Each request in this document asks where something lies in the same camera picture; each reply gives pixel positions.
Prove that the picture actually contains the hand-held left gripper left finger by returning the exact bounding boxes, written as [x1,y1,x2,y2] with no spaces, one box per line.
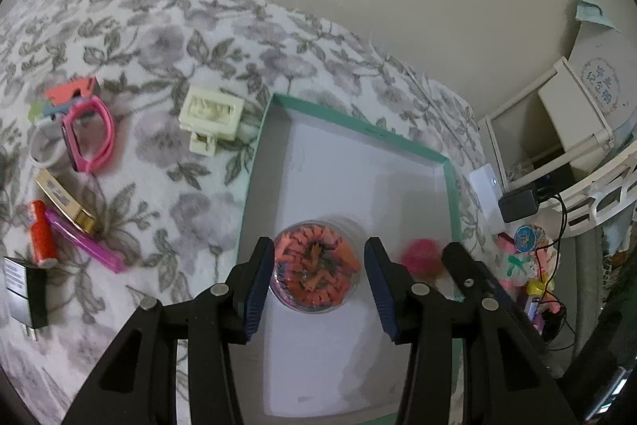
[62,237,276,425]

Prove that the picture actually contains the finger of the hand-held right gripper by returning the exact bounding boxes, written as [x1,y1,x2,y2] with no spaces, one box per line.
[442,242,565,383]

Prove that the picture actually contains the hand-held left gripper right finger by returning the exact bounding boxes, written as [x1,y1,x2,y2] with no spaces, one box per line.
[363,236,578,425]

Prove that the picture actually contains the pink and brown plush toy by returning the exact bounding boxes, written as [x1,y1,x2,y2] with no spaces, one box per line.
[401,238,449,292]

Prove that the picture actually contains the round clear container orange pieces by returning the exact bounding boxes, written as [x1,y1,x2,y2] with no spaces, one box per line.
[269,217,361,315]

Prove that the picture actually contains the teal shallow cardboard box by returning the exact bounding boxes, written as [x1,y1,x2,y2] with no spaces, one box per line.
[234,92,461,425]

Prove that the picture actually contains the magenta lighter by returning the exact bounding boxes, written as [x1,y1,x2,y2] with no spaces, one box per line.
[45,208,125,275]

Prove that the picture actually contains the gold rectangular box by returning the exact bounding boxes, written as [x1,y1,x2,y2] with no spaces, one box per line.
[35,168,98,235]

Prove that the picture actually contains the black power adapter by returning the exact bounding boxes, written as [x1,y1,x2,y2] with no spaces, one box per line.
[2,256,51,341]

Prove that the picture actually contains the orange plastic clip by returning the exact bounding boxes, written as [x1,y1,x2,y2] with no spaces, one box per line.
[30,76,103,127]

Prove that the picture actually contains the pink and white knitted item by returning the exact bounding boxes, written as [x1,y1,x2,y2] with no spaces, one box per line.
[495,231,561,291]

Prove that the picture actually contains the black small device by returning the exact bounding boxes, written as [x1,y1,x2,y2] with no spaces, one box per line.
[540,303,565,341]

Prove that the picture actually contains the white power strip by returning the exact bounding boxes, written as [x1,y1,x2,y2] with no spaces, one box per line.
[468,165,506,237]

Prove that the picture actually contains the round blue printed tape roll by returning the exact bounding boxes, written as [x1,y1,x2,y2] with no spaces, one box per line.
[512,225,548,254]

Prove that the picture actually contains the dark grey charger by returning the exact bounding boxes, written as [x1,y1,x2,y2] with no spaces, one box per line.
[499,187,541,224]

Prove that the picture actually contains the white shelf unit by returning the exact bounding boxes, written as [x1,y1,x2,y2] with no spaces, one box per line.
[478,57,615,187]

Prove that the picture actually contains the orange small bottle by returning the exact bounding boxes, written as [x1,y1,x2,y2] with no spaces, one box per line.
[27,200,59,269]

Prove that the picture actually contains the pink wrist watch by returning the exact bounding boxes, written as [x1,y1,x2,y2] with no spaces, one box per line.
[61,99,116,175]

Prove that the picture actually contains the grey floral blanket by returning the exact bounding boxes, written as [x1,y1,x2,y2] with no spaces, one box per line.
[0,0,493,425]

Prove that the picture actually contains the teal paper sheet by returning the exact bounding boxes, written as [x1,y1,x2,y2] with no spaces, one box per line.
[572,0,620,30]

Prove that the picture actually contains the black cable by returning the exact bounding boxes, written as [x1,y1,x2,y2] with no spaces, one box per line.
[535,186,578,351]

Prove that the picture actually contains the white lattice rail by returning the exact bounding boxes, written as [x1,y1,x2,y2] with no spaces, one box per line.
[547,146,637,237]

